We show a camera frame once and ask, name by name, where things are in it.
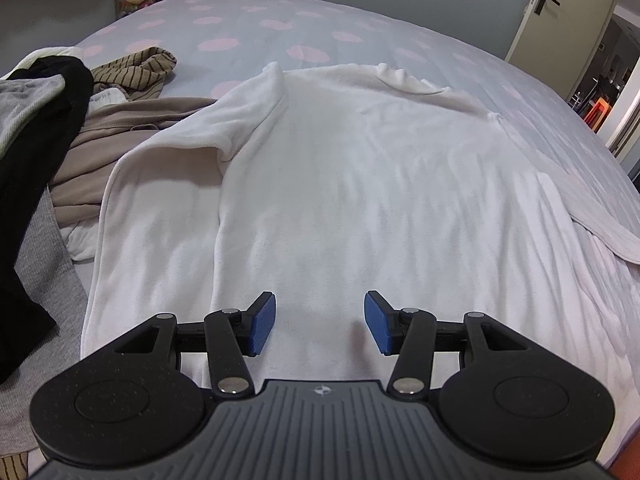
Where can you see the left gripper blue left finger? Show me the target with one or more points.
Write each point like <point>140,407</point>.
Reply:
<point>227,337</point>

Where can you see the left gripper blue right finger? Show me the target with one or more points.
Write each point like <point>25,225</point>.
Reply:
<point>414,336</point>

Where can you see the white long sleeve shirt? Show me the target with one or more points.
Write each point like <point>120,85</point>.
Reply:
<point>350,209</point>

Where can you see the small white cloth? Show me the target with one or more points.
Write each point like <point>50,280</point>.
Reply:
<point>80,238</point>

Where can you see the grey garment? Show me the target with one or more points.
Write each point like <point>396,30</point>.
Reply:
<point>19,101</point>

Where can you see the beige brown garment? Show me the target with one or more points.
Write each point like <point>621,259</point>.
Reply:
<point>109,133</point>

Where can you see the black garment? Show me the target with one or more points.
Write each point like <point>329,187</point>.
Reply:
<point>28,166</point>

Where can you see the striped olive garment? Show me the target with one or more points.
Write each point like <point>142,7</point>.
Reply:
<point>139,76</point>

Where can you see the polka dot bed sheet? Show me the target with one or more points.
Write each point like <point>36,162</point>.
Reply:
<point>310,35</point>

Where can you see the cream room door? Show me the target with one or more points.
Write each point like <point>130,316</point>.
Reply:
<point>557,39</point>

